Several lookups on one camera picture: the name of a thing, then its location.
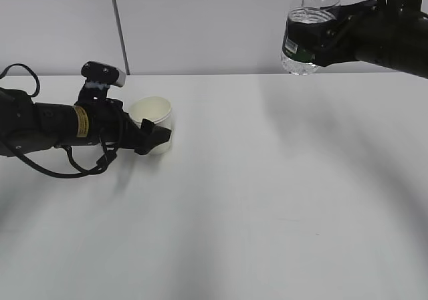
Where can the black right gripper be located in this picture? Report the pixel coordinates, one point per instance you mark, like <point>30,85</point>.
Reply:
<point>363,32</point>

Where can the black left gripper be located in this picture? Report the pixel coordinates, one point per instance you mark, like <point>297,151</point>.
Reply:
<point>103,121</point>

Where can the white paper cup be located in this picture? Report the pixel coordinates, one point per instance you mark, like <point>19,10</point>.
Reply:
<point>157,110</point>

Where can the clear green-label water bottle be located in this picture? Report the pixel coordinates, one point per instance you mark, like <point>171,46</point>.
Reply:
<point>306,21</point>

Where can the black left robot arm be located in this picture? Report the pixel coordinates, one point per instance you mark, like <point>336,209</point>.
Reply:
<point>32,127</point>

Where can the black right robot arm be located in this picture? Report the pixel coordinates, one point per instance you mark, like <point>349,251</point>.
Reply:
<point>321,37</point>

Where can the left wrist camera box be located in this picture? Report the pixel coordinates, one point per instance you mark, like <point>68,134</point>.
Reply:
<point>102,73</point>

